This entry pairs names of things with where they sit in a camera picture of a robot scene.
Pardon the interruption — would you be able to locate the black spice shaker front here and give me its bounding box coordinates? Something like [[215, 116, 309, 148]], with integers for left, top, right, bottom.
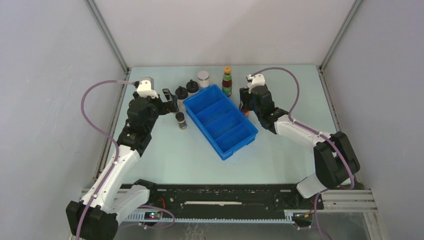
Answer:
[[175, 111, 187, 130]]

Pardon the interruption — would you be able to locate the blue divided plastic bin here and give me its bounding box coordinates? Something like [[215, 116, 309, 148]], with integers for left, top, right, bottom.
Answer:
[[183, 84, 258, 161]]

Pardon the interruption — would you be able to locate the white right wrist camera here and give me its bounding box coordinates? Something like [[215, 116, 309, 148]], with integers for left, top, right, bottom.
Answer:
[[246, 73, 266, 94]]

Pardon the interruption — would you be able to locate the peppercorn jar silver lid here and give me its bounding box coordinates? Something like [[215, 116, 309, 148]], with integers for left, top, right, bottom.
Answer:
[[197, 70, 210, 91]]

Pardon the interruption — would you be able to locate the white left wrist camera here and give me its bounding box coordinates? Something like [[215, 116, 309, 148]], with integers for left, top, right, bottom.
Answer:
[[136, 77, 159, 99]]

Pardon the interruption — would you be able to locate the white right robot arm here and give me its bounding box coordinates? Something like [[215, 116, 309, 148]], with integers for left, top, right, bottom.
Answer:
[[239, 85, 360, 209]]

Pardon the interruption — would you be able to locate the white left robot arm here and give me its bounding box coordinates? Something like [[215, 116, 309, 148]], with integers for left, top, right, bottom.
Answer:
[[66, 88, 178, 240]]

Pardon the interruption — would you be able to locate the tall green-label sauce bottle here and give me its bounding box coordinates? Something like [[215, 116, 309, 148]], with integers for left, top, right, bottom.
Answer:
[[221, 66, 233, 97]]

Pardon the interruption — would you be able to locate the short yellow-cap sauce bottle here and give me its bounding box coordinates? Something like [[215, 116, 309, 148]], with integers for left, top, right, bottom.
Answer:
[[240, 107, 250, 118]]

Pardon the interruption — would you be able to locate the black-lid spout jar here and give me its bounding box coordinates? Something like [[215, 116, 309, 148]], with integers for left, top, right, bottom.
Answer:
[[186, 79, 199, 98], [175, 86, 188, 112]]

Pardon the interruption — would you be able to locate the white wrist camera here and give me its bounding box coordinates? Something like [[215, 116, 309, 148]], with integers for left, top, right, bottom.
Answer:
[[246, 73, 266, 94], [136, 77, 159, 99]]

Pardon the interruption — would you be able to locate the black-lid spout jar rear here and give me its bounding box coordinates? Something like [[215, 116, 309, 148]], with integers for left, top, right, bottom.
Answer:
[[186, 79, 199, 98]]

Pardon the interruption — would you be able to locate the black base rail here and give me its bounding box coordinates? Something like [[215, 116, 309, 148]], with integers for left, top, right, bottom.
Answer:
[[117, 184, 324, 221]]

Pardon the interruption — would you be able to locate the black-lid spout jar front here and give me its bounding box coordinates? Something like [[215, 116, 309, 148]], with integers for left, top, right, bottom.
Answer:
[[175, 86, 188, 112]]

